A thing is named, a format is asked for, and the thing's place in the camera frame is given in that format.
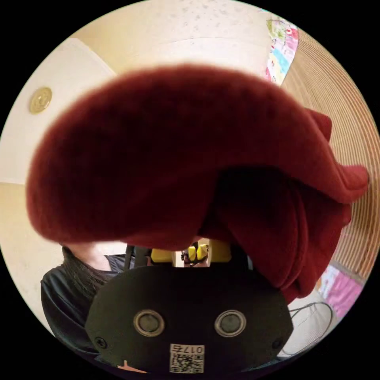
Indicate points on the bed with woven mat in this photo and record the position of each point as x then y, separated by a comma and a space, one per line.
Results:
335, 95

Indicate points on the red long sleeve sweater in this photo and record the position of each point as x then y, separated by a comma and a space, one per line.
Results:
166, 154

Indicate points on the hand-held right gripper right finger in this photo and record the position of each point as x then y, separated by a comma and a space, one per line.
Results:
220, 252

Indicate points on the person's right hand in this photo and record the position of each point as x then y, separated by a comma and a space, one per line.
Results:
128, 367

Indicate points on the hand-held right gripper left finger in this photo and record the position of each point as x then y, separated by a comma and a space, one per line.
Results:
161, 256

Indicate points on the round gold ceiling lamp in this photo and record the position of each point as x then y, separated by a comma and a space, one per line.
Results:
40, 100

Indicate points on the person's body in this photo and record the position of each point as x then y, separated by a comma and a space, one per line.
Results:
68, 297

